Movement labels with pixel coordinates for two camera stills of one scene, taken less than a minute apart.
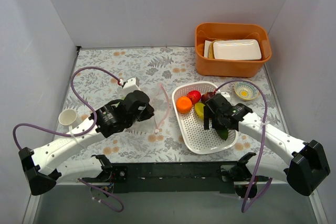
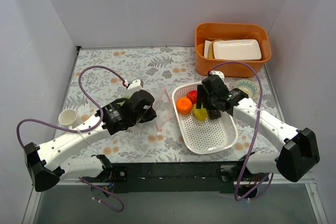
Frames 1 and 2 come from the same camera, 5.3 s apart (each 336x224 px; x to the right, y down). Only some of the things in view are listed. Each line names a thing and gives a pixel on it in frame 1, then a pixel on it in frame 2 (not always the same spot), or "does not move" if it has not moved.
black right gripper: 210,116 -> 207,100
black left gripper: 146,109 does not move
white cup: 70,117 does not move
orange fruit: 184,104 does not move
